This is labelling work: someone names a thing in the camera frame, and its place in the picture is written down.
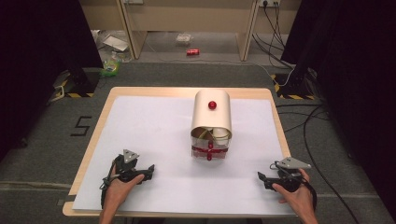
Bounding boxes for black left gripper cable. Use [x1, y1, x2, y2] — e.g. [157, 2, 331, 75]
[99, 155, 120, 210]

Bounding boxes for white round lid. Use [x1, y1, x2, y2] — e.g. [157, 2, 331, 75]
[213, 127, 232, 146]

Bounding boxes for cream drawer cabinet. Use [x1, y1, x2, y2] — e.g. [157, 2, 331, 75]
[191, 89, 233, 161]

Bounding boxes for black cables from socket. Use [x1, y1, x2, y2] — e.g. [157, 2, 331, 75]
[251, 2, 295, 69]

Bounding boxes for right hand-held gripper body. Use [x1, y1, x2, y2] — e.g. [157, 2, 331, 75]
[270, 156, 312, 192]

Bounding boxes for person's right hand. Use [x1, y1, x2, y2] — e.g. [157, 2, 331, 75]
[272, 168, 316, 217]

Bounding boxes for person's left hand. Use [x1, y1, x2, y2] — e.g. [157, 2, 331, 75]
[104, 165, 146, 209]

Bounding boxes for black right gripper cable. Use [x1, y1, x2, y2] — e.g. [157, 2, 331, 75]
[298, 176, 318, 213]

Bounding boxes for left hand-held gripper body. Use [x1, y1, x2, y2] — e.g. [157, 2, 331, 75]
[112, 148, 148, 184]

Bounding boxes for clear drawer with white cup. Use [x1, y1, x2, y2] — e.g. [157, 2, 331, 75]
[191, 126, 233, 147]

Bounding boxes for clear drawer with red packets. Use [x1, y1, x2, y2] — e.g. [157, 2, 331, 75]
[191, 143, 230, 161]

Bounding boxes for stand base with striped tape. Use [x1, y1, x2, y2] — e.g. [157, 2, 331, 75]
[270, 72, 316, 101]
[50, 67, 101, 99]

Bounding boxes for clear plastic bag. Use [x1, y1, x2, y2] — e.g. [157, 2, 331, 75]
[175, 33, 194, 45]

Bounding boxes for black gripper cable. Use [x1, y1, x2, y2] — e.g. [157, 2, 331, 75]
[99, 155, 120, 210]
[298, 176, 318, 213]

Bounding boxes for black curtain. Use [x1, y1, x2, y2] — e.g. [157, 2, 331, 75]
[280, 0, 396, 216]
[0, 0, 105, 162]

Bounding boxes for black floor cables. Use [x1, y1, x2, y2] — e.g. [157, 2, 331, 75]
[275, 103, 361, 224]

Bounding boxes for white floor cable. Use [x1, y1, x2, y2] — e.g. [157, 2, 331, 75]
[145, 41, 295, 88]

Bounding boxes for white flat box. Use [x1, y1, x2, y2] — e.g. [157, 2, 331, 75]
[102, 34, 130, 52]

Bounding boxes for white wall socket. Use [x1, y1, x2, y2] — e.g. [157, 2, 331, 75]
[258, 0, 281, 8]

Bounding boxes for green plastic bag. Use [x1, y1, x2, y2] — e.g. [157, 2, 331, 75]
[99, 59, 122, 77]

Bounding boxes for beige wooden desk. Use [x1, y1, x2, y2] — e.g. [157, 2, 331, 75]
[78, 0, 303, 63]

